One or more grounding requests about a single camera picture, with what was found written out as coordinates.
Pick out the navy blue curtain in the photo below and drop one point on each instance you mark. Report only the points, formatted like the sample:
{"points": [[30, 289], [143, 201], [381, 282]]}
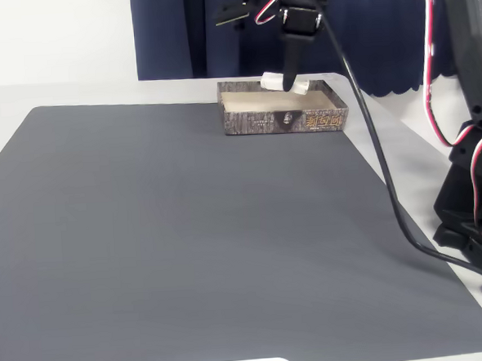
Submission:
{"points": [[175, 37]]}

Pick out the grey table mat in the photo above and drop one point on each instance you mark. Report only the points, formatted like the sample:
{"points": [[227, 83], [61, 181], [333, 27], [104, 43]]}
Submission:
{"points": [[126, 236]]}

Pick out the white rectangular block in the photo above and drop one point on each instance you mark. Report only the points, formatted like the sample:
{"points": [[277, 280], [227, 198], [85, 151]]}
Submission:
{"points": [[271, 80]]}

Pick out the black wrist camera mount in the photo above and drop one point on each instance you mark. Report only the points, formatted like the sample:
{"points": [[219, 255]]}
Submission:
{"points": [[232, 12]]}

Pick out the brown patterned cardboard tray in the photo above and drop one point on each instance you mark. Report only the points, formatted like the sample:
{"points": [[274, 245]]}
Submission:
{"points": [[254, 122]]}

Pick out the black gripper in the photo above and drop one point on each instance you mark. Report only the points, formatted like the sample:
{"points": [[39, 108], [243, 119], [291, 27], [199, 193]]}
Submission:
{"points": [[300, 23]]}

